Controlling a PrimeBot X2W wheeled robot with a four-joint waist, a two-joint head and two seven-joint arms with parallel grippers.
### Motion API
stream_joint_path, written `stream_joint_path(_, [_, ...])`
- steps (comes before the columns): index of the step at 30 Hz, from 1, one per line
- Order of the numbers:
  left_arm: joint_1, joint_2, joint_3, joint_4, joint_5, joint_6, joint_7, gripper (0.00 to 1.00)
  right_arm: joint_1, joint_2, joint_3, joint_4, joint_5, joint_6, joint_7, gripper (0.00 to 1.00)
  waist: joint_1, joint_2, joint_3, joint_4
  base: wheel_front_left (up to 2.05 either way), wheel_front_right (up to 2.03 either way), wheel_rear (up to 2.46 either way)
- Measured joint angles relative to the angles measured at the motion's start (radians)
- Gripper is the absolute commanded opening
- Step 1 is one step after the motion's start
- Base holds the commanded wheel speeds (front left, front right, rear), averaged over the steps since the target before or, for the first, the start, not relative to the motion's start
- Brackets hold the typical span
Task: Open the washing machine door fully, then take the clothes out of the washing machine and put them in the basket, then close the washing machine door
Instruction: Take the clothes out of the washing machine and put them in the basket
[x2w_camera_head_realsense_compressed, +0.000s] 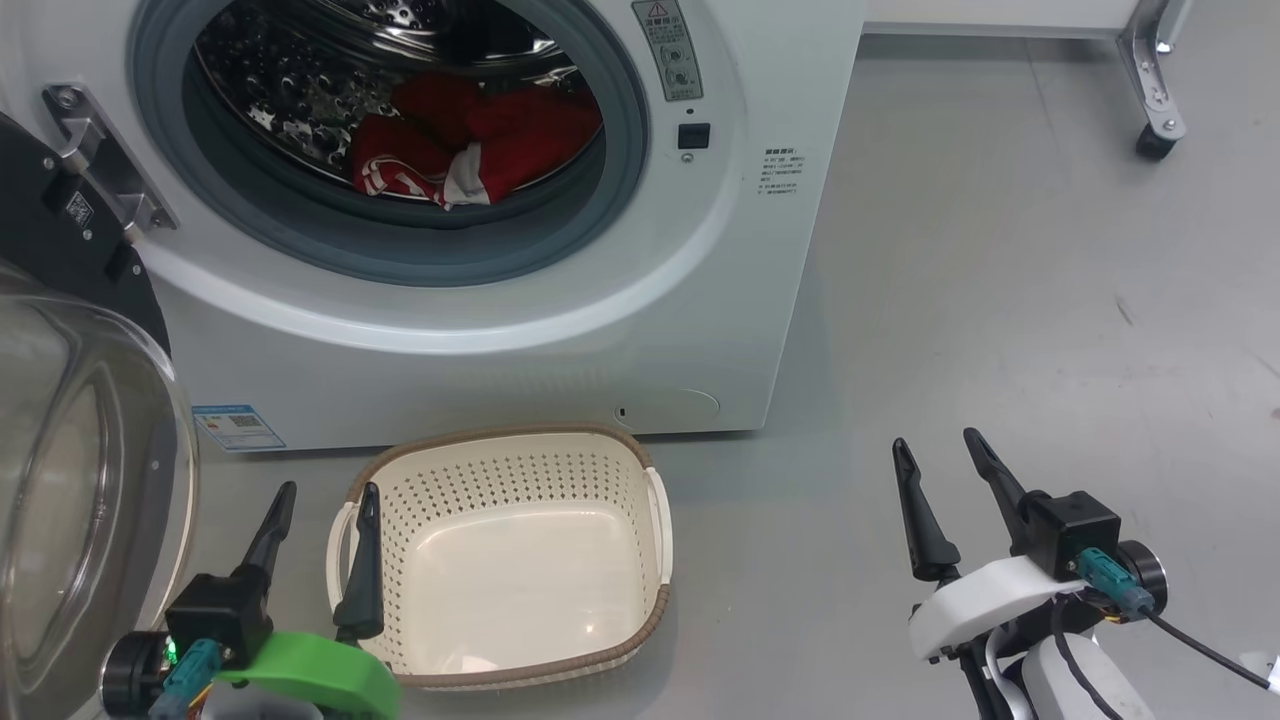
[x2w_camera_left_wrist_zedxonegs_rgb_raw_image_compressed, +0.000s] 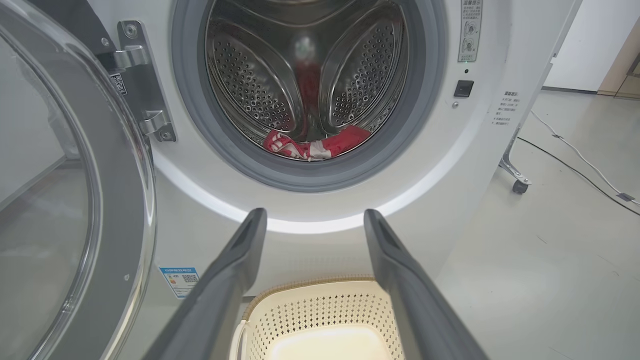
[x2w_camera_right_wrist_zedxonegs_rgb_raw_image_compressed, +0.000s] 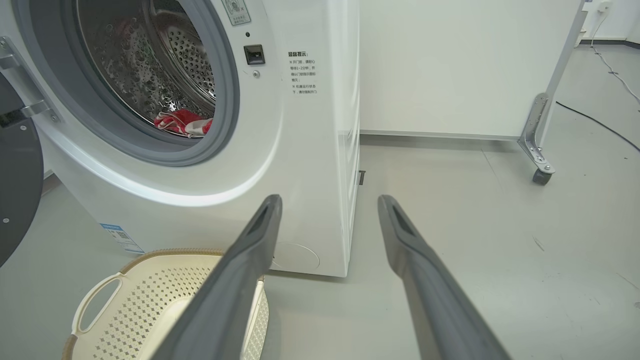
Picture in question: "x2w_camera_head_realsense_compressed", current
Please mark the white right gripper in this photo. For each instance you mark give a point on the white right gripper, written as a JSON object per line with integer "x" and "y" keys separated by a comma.
{"x": 980, "y": 600}

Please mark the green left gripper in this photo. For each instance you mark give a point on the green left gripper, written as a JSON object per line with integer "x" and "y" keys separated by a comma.
{"x": 310, "y": 670}

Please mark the black round glass washer door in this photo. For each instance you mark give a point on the black round glass washer door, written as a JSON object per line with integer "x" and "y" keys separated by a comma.
{"x": 70, "y": 450}

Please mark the red garment with white trim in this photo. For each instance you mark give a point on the red garment with white trim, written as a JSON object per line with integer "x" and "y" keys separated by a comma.
{"x": 520, "y": 135}

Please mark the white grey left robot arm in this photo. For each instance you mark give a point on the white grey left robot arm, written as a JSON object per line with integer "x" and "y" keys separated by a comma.
{"x": 250, "y": 706}

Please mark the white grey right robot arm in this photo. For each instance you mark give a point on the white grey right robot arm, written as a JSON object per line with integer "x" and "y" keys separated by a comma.
{"x": 1060, "y": 685}

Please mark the cream perforated laundry basket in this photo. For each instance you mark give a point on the cream perforated laundry basket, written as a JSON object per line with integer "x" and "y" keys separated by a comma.
{"x": 520, "y": 570}

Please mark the white front-load washing machine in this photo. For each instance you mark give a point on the white front-load washing machine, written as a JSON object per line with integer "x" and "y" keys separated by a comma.
{"x": 500, "y": 350}

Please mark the blue energy label sticker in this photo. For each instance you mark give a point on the blue energy label sticker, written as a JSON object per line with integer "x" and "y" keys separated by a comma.
{"x": 238, "y": 428}

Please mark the grey warning sticker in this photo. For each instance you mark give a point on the grey warning sticker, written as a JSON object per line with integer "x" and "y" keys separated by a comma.
{"x": 668, "y": 50}

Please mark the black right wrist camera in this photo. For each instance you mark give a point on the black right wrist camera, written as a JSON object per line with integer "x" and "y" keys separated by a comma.
{"x": 1075, "y": 525}

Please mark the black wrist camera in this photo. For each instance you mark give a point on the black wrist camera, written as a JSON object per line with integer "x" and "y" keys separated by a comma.
{"x": 1075, "y": 525}
{"x": 215, "y": 615}

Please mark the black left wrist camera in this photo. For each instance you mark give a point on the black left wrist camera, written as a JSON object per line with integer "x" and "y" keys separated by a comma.
{"x": 215, "y": 615}

